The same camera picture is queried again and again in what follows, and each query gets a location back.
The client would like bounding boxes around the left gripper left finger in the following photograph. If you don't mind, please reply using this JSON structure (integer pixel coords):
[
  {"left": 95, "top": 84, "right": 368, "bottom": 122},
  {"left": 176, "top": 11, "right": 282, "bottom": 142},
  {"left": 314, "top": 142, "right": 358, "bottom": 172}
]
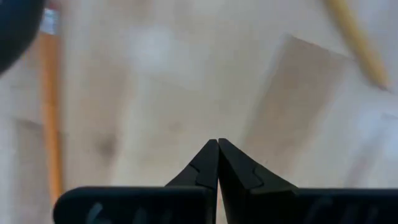
[{"left": 52, "top": 138, "right": 220, "bottom": 224}]

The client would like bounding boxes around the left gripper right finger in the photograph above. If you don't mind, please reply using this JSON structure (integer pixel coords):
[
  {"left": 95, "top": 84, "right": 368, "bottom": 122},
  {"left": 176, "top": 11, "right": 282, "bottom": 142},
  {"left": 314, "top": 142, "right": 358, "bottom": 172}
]
[{"left": 218, "top": 138, "right": 398, "bottom": 224}]

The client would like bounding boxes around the orange pencil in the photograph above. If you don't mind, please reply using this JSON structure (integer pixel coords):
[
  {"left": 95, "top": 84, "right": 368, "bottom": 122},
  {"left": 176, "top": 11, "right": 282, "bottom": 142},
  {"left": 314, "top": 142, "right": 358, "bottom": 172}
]
[{"left": 39, "top": 0, "right": 65, "bottom": 206}]

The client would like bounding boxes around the yellow pencil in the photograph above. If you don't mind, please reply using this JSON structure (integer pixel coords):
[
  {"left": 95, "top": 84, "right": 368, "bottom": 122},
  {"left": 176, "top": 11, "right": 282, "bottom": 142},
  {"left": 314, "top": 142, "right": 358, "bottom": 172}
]
[{"left": 322, "top": 0, "right": 392, "bottom": 91}]

